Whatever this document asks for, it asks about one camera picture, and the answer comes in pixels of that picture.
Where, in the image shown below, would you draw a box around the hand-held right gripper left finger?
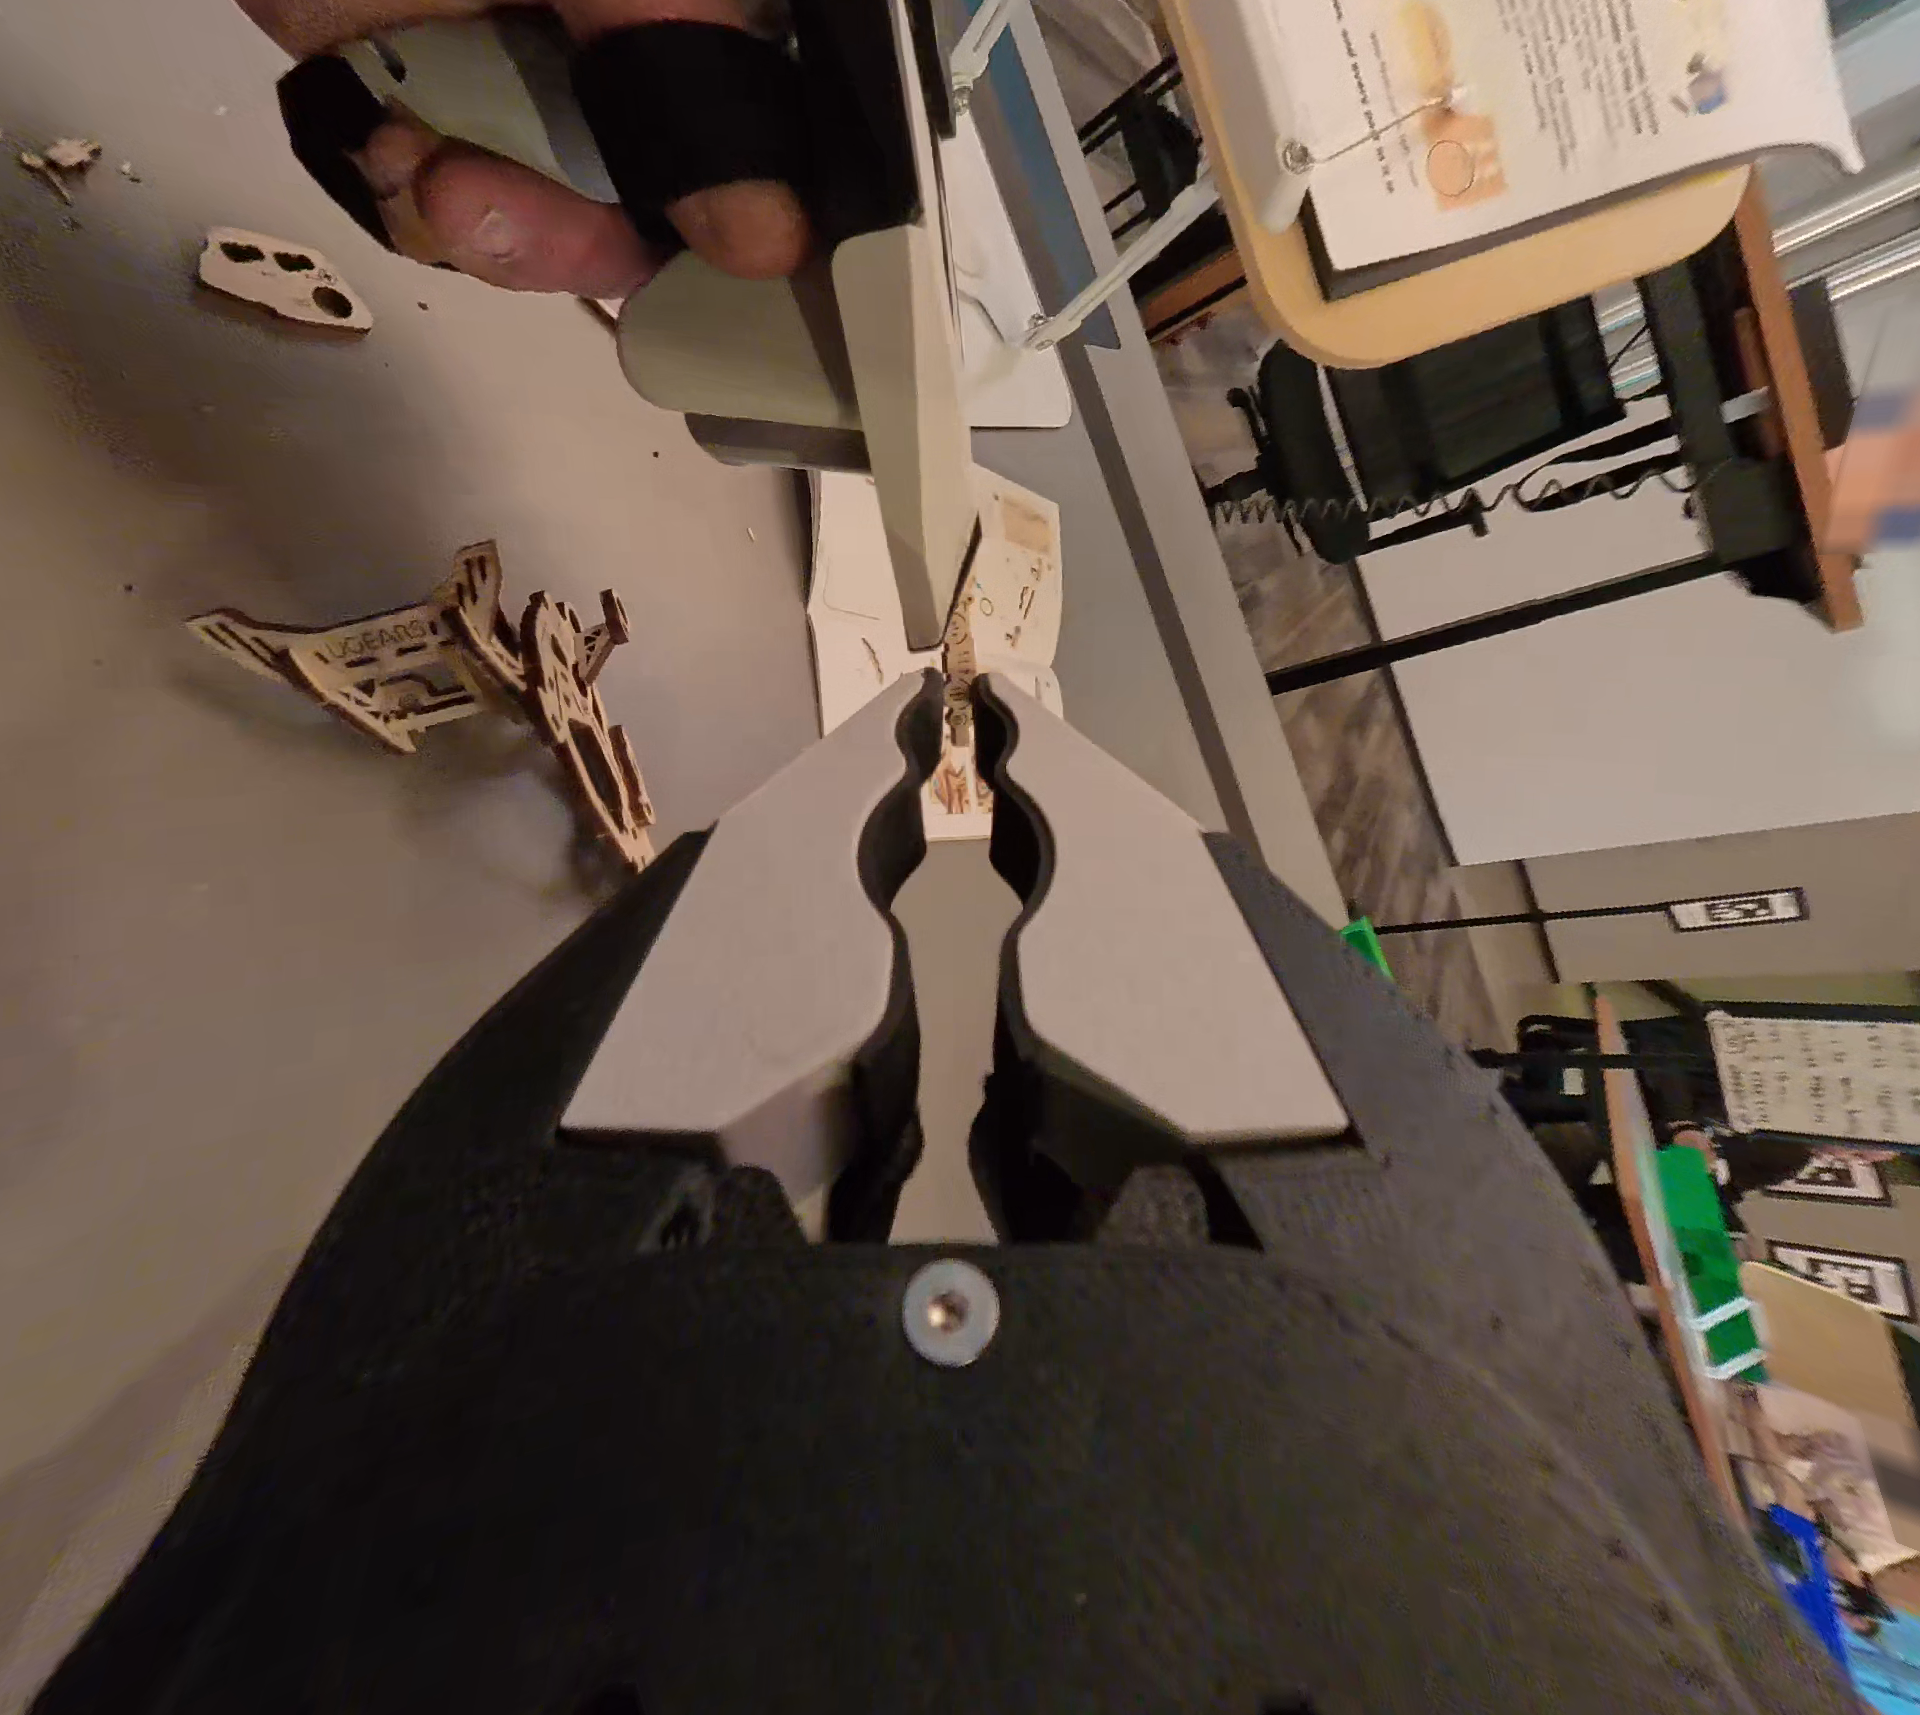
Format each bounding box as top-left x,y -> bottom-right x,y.
558,668 -> 945,1244

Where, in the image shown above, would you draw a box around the wooden piece with oval holes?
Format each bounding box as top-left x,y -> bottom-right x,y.
197,225 -> 376,337

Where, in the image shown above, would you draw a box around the folded instruction booklet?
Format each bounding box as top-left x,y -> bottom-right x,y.
807,468 -> 1070,846

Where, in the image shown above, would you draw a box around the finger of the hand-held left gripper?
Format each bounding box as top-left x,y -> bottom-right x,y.
830,223 -> 981,658

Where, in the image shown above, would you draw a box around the wooden book stand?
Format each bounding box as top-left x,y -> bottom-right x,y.
945,0 -> 1870,429

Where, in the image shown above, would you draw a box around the small wooden part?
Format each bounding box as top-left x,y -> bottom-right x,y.
927,589 -> 1002,846

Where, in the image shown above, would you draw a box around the partly built wooden model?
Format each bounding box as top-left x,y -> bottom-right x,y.
187,540 -> 661,876

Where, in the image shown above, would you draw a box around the open instruction book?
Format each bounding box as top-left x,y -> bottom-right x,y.
1242,0 -> 1866,281

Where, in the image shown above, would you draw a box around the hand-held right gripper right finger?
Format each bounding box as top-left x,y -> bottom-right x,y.
972,672 -> 1354,1240

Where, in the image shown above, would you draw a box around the wooden scrap bits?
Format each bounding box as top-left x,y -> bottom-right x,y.
14,135 -> 110,207

